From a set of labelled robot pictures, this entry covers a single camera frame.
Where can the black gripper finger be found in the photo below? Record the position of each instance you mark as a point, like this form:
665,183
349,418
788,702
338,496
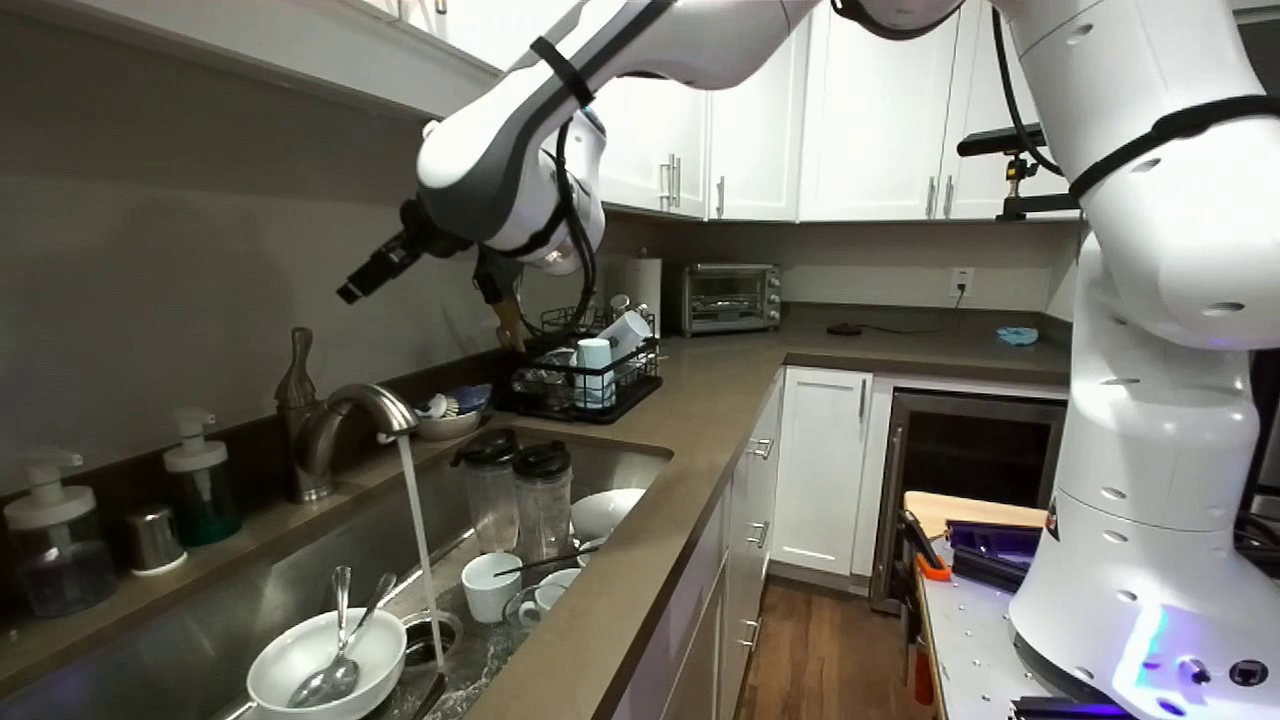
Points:
372,261
384,278

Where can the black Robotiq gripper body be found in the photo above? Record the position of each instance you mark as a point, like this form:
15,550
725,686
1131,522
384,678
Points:
432,228

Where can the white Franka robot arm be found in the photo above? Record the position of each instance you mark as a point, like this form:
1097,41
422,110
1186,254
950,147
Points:
1163,424

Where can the chrome kitchen faucet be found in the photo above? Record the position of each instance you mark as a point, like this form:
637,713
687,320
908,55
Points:
349,405

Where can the blue sponge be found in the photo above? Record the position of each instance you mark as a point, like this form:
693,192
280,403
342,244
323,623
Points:
472,397

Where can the white sponge dish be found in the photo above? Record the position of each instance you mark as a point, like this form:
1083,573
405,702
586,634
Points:
445,424

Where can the white plastic container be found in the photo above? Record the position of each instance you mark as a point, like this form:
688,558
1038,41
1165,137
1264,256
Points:
628,330

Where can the black dish rack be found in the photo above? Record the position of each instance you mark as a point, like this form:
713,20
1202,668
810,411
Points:
586,403

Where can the clear blender bottle black lid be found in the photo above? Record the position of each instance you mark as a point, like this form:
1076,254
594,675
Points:
547,506
490,495

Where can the green soap dispenser white pump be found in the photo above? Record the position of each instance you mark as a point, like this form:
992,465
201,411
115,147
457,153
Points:
201,495

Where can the silver toaster oven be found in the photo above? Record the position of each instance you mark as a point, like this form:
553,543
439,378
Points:
725,298

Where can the shallow white bowl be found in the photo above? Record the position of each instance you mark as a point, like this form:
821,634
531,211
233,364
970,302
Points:
607,512

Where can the white mug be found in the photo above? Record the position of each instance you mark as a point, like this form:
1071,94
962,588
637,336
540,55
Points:
490,588

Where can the small white dish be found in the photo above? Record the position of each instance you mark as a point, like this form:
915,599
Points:
548,588

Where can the small metal cup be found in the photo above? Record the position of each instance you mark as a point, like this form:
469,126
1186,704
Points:
153,543

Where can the large white bowl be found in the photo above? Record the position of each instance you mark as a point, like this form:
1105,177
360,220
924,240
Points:
372,665

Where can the metal spoon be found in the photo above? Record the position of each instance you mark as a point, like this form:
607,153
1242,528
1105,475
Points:
327,680

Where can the stainless steel sink basin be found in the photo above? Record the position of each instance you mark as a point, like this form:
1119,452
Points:
201,641

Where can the small flat black object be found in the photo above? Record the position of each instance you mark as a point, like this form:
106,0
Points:
845,330

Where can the dark soap dispenser white pump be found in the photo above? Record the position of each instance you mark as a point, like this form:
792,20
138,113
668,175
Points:
62,554

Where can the white base cabinets row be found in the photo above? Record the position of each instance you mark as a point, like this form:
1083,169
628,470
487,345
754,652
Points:
725,573

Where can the white base cabinet door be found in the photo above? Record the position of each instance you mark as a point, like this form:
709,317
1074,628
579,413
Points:
821,470

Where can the black undercounter appliance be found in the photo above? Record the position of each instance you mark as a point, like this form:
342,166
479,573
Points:
964,452

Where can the orange and black tool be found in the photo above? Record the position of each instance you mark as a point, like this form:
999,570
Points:
924,550

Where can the small blue bowl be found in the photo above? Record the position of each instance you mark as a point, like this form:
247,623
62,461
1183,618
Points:
1019,336

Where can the dark purple box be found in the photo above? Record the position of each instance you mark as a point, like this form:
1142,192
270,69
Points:
999,554

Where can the white wall outlet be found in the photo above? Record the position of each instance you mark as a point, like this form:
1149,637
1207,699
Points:
962,284

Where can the black camera on stand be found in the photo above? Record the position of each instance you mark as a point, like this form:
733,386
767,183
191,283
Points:
992,137

